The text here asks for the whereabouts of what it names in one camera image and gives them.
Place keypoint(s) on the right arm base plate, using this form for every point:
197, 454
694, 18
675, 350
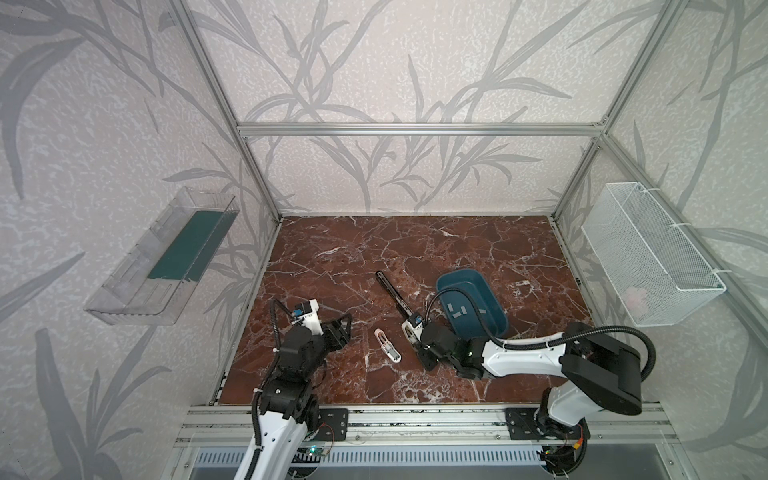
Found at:
523, 423

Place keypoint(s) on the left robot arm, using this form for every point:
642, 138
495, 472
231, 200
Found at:
284, 409

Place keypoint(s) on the teal plastic tray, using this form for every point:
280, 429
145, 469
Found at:
474, 286

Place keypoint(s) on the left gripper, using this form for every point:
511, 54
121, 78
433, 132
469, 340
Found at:
330, 335

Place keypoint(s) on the clear plastic wall bin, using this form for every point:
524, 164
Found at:
154, 282

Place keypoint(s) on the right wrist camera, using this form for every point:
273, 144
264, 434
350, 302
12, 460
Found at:
416, 324

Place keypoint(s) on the white wire mesh basket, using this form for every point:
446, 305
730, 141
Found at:
639, 244

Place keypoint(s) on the aluminium mounting rail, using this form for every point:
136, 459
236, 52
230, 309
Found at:
426, 424

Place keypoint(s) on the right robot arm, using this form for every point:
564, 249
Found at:
600, 372

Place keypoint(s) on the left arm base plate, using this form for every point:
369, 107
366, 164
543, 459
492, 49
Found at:
331, 426

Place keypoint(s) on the pink object in basket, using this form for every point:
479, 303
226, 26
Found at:
635, 300

